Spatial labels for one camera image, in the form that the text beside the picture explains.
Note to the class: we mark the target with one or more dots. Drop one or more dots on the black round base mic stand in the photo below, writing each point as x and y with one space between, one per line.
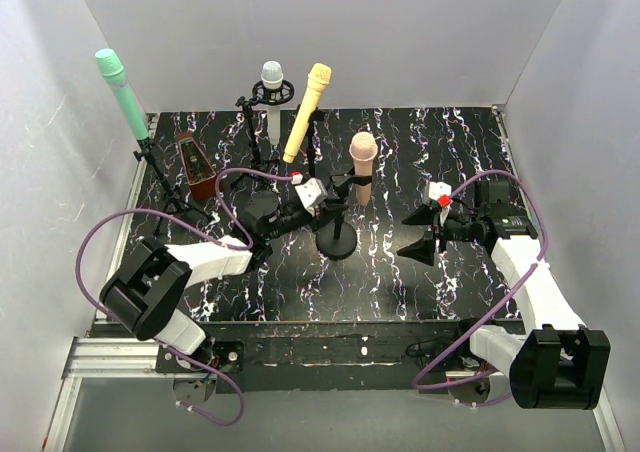
316 116

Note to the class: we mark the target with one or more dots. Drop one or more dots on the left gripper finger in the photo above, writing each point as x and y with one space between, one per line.
342 182
327 212

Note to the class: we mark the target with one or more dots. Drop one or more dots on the green microphone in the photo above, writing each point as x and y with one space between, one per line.
114 74

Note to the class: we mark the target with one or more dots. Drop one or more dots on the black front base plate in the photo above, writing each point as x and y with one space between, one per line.
324 356

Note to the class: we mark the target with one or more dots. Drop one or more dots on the aluminium front rail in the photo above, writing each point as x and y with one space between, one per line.
112 358

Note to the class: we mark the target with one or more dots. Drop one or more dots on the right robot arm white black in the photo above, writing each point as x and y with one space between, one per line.
517 246

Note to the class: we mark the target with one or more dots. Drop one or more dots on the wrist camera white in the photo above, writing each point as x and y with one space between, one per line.
437 197
310 192

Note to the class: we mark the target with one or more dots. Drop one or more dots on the white microphone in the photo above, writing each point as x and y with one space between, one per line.
272 78

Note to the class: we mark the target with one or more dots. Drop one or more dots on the pink microphone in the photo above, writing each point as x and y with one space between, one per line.
363 150

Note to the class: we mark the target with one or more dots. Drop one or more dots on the yellow microphone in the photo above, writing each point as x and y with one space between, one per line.
318 79

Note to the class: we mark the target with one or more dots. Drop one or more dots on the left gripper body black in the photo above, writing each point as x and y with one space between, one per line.
332 198

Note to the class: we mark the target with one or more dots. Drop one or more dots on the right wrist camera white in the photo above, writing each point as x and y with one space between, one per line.
437 197

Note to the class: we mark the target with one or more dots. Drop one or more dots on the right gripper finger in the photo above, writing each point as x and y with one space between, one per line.
424 215
422 251

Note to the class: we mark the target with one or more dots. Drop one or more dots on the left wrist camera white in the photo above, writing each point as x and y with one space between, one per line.
310 192

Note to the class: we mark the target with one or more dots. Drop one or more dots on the small black clip mic stand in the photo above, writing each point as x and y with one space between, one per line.
174 203

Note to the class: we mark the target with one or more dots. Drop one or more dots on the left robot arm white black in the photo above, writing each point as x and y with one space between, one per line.
144 292

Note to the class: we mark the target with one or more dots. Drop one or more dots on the brown wooden metronome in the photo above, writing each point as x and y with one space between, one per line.
200 174

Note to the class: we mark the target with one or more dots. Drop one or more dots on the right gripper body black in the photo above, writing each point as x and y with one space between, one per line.
439 229

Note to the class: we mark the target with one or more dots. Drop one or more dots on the black tripod shock mount stand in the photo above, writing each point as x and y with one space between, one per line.
260 97

